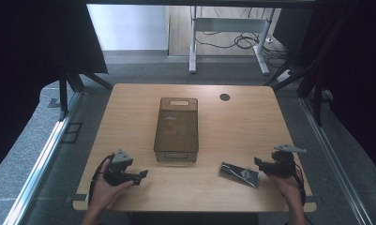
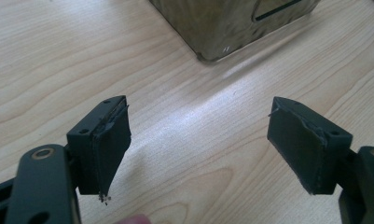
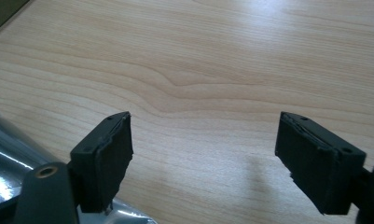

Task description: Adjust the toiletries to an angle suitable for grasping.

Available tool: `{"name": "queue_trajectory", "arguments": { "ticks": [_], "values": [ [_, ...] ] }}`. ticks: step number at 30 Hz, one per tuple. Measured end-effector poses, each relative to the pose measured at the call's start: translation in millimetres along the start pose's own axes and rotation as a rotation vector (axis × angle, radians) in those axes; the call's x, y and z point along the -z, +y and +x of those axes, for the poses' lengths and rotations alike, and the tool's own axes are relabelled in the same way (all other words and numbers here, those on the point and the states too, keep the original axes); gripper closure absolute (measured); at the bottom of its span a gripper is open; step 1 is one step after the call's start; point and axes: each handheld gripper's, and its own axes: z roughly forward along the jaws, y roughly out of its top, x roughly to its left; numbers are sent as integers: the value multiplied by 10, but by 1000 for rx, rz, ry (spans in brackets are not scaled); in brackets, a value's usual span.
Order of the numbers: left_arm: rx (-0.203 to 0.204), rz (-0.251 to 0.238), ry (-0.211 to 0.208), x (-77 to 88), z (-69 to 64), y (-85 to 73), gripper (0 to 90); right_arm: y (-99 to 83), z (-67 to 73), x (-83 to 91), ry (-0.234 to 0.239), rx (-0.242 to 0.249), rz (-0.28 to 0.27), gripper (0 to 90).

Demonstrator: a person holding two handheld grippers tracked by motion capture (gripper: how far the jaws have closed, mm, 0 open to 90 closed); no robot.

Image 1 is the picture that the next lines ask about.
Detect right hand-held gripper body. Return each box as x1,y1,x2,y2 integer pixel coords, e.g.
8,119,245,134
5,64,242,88
263,143,308,179

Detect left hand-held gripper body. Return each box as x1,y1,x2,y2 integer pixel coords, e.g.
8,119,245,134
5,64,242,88
102,148,137,188

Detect black foil packet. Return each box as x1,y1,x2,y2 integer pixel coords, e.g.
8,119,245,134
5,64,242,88
219,161,261,189

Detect brown translucent storage box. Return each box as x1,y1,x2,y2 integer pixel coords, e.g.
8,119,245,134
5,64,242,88
153,97,200,164

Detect person's right hand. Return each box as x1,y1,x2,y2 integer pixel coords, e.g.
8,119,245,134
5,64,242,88
267,168,305,210

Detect person's left hand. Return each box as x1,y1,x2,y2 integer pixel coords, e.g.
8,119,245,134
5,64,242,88
88,160,135,214

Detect black metal stand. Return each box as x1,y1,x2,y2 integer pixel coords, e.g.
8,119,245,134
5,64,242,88
263,8,334,128
57,60,114,122

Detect white power strip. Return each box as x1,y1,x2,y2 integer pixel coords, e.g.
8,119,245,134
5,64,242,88
276,68,294,83

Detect black curtain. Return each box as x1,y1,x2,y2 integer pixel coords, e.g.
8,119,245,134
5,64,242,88
0,0,109,181
271,0,376,180

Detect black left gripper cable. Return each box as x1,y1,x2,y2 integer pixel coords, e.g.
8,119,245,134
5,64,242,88
87,153,115,206

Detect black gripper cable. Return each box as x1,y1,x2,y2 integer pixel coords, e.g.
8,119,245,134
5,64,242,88
87,153,115,206
288,160,308,207

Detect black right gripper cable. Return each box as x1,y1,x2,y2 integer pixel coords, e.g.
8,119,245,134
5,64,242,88
288,160,308,207

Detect aluminium floor rail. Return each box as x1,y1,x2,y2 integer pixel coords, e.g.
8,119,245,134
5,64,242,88
299,96,373,225
2,91,84,225

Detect black floor cables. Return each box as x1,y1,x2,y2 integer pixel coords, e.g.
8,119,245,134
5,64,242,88
194,7,291,68

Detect white metal desk frame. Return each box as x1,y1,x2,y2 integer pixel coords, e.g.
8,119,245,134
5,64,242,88
188,5,276,76

